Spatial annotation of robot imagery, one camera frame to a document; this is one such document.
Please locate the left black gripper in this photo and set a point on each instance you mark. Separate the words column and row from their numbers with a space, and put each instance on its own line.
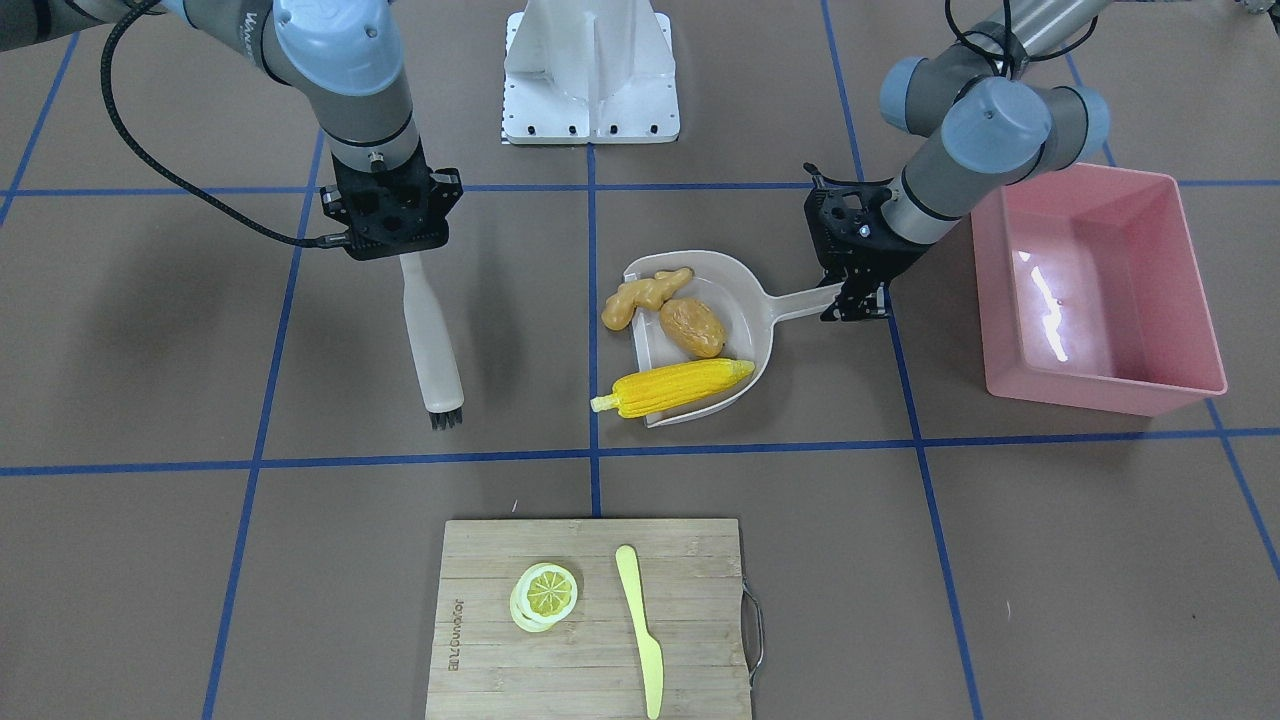
column 886, row 252

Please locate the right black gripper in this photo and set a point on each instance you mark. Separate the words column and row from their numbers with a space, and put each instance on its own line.
column 446, row 191

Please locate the brown toy potato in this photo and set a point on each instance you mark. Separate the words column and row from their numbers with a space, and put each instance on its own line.
column 693, row 326

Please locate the beige hand brush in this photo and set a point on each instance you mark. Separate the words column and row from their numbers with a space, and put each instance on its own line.
column 431, row 346

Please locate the tan toy ginger root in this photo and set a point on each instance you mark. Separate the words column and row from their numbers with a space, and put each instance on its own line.
column 648, row 293

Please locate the yellow toy corn cob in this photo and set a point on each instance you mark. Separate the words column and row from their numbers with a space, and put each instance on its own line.
column 666, row 387

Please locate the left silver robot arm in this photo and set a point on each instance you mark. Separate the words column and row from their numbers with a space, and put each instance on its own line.
column 982, row 128

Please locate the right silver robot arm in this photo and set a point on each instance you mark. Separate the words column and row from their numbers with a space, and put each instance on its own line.
column 346, row 58

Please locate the pink plastic bin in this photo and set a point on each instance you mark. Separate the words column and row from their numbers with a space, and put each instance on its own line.
column 1090, row 294

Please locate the yellow toy lemon slice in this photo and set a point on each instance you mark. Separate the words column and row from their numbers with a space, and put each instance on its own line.
column 545, row 594

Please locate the yellow plastic knife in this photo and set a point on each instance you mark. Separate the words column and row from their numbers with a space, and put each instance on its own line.
column 648, row 648

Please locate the wooden cutting board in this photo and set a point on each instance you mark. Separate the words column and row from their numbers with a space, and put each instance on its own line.
column 484, row 666

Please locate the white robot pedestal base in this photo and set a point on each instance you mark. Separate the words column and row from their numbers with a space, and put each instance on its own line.
column 580, row 72

